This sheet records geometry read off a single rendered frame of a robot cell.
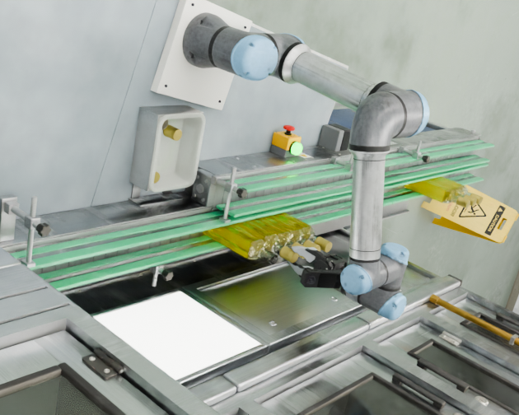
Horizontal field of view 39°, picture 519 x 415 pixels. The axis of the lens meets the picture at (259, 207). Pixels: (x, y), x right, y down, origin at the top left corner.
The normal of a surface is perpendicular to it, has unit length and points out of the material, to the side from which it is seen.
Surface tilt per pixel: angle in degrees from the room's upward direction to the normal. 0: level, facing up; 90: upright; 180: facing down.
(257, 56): 8
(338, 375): 90
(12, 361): 90
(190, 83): 0
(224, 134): 0
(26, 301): 90
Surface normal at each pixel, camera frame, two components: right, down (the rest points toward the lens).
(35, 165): 0.73, 0.37
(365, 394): 0.19, -0.92
